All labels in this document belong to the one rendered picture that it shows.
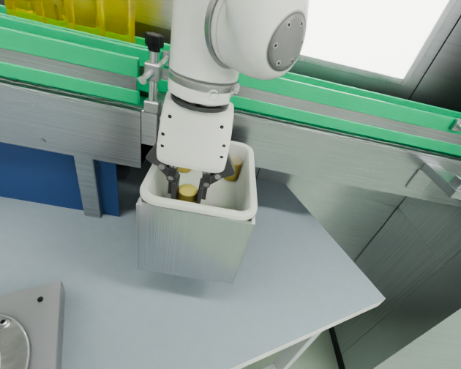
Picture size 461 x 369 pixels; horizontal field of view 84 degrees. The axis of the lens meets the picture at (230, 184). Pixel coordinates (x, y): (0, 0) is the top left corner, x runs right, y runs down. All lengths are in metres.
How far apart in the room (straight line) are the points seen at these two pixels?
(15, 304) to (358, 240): 1.11
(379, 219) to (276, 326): 0.71
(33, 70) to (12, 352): 0.44
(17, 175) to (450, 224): 1.15
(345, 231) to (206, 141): 0.91
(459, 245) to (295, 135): 0.58
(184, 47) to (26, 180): 0.55
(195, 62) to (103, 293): 0.46
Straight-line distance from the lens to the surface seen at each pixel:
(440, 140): 0.78
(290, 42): 0.25
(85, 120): 0.56
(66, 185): 0.71
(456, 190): 0.70
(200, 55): 0.30
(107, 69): 0.53
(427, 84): 0.93
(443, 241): 1.00
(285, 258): 0.70
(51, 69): 0.58
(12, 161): 0.74
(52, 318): 0.54
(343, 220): 1.12
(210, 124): 0.34
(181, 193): 0.42
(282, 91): 0.59
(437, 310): 1.02
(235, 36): 0.24
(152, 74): 0.46
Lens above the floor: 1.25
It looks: 36 degrees down
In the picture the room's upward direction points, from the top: 14 degrees clockwise
